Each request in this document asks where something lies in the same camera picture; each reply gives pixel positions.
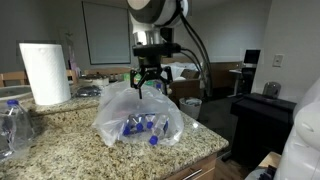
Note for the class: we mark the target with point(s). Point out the blue-label water bottle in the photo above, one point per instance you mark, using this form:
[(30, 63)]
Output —
[(159, 129)]

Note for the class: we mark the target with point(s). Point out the blue-cap water bottle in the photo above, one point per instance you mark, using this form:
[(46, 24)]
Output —
[(149, 120), (134, 124), (159, 87)]

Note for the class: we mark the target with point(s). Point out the white wall outlet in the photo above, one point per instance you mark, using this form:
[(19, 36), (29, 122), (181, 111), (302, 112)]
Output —
[(278, 58)]

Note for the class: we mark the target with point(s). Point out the black cabinet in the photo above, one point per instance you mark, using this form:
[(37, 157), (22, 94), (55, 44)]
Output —
[(263, 126)]

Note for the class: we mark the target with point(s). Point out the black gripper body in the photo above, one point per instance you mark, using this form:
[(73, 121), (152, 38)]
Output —
[(152, 63)]

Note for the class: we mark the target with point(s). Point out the shrink-wrapped water bottle pack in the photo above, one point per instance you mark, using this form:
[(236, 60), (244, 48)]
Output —
[(16, 129)]

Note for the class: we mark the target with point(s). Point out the wooden drawer front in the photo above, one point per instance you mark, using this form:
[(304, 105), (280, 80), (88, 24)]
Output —
[(201, 170)]

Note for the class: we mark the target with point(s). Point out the clear plastic bag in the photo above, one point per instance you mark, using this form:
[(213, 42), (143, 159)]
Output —
[(124, 115)]

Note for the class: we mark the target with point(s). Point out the white paper towel roll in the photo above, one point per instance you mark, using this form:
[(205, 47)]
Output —
[(46, 71)]

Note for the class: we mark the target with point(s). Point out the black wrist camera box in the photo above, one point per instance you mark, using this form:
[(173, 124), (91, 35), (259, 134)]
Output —
[(156, 49)]

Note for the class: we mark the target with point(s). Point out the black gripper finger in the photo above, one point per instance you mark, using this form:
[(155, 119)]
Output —
[(138, 84), (165, 80)]

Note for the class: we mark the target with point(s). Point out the grey trash bin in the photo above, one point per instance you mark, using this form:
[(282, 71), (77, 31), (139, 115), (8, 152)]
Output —
[(190, 106)]

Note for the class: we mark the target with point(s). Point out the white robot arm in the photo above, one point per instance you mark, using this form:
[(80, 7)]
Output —
[(148, 17)]

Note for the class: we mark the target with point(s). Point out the white projector screen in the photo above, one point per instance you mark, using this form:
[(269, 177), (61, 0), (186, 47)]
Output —
[(107, 34)]

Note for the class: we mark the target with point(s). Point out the wooden chair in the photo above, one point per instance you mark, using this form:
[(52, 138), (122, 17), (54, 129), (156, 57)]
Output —
[(9, 76)]

